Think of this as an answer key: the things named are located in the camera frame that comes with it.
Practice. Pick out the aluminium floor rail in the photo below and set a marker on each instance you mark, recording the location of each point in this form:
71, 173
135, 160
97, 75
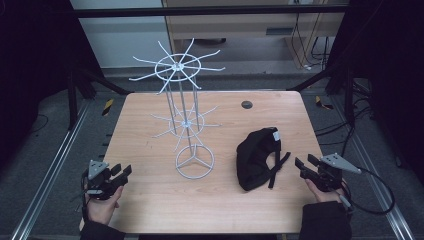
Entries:
50, 170
373, 166

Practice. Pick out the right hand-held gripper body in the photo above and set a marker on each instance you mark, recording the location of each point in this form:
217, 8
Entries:
331, 171

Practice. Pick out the black horizontal frame bar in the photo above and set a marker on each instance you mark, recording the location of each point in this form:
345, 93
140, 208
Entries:
233, 11

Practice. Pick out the black metal stand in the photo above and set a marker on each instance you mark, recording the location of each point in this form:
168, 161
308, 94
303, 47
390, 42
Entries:
71, 100
349, 96

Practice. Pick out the black cap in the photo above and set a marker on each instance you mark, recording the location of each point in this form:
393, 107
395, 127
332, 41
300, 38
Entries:
251, 156

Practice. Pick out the person's right hand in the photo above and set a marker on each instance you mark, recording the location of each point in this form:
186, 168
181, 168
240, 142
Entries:
325, 196

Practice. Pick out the yellow black tape strip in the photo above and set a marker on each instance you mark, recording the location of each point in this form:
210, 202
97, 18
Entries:
321, 102
107, 107

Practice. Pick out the black curtain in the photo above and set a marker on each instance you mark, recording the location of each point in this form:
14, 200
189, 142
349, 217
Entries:
33, 66
393, 66

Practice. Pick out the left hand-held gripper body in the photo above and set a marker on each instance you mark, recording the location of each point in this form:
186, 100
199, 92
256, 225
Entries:
100, 178

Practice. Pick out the white cabinet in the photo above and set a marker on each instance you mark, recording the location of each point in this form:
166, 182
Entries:
123, 40

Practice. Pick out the person's left hand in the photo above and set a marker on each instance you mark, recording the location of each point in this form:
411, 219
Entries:
101, 208

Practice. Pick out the light wooden office desk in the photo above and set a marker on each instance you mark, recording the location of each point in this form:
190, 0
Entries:
233, 28

